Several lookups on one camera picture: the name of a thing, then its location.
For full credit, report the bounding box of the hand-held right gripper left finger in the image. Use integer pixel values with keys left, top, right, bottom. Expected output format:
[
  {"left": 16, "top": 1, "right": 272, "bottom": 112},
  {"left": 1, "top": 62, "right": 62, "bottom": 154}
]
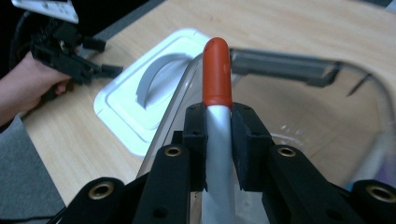
[{"left": 182, "top": 102, "right": 209, "bottom": 192}]

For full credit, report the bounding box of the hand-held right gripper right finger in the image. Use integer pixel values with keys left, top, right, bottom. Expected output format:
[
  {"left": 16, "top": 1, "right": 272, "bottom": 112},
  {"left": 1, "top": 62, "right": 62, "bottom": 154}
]
[{"left": 231, "top": 102, "right": 276, "bottom": 192}]

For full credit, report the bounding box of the white plastic lid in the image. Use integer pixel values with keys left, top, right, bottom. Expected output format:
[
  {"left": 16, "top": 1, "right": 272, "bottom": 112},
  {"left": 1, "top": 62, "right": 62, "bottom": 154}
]
[{"left": 92, "top": 27, "right": 213, "bottom": 158}]

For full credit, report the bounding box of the dark orange marker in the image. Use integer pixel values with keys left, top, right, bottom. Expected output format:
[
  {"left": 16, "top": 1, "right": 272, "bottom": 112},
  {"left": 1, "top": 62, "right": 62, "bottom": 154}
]
[{"left": 201, "top": 36, "right": 237, "bottom": 224}]

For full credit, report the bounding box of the clear plastic box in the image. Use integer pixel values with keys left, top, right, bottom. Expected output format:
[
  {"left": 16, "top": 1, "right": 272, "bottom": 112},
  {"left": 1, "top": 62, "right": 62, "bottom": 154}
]
[{"left": 135, "top": 46, "right": 396, "bottom": 224}]

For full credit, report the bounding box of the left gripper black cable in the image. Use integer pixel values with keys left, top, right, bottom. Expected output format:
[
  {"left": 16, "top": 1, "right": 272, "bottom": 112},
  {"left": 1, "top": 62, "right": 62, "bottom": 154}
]
[{"left": 8, "top": 11, "right": 35, "bottom": 64}]

